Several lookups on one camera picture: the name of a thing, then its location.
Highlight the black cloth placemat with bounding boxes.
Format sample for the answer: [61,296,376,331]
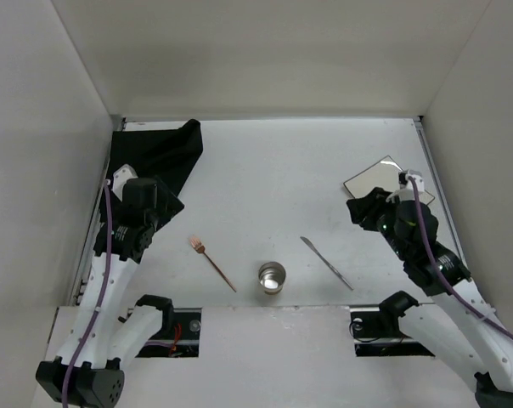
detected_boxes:
[106,119,203,196]

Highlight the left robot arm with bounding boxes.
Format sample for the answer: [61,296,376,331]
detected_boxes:
[36,177,184,407]

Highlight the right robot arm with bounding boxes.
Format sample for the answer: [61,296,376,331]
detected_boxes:
[347,185,513,407]

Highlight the square white plate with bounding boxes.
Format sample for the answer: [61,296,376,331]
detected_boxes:
[343,156,435,205]

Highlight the copper fork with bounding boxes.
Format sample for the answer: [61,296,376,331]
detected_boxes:
[189,235,237,292]

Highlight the silver knife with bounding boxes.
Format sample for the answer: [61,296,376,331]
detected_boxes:
[300,236,354,291]

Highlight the metal cup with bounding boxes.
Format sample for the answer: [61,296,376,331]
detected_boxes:
[257,262,286,295]

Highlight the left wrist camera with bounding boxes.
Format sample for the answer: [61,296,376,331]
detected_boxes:
[111,164,138,193]

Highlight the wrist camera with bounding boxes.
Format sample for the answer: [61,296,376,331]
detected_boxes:
[111,164,138,193]
[386,169,425,203]

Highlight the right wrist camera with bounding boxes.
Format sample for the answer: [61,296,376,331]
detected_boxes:
[386,169,425,203]

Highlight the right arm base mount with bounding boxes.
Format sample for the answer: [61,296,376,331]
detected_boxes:
[349,306,434,358]

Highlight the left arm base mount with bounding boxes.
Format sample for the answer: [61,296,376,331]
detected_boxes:
[137,309,202,359]

